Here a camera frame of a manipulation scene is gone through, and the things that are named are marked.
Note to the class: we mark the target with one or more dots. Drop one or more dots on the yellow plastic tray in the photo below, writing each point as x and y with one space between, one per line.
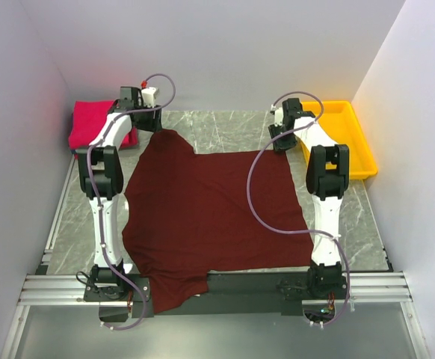
339 125

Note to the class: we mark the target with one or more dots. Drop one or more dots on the aluminium rail frame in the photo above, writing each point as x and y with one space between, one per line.
51 320

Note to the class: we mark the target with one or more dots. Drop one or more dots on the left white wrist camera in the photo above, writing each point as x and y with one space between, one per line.
149 95

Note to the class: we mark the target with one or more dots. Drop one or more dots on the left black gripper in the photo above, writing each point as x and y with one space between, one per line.
155 124

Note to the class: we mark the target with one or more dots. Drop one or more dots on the folded pink t-shirt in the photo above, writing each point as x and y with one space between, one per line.
88 120

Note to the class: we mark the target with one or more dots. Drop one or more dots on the folded red striped t-shirt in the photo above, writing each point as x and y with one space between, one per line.
76 151

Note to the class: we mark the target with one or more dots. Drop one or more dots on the dark red t-shirt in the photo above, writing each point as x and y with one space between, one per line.
193 213

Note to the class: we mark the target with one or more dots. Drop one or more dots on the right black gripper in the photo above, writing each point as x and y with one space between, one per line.
277 143

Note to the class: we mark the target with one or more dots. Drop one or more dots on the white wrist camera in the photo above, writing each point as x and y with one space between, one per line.
149 95
277 112

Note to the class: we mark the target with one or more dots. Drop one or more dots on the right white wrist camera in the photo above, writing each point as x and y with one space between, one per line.
277 112

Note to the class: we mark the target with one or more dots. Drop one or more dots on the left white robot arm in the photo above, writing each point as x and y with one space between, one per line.
101 180

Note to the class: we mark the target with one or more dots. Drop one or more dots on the black base beam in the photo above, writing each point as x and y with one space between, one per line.
287 293

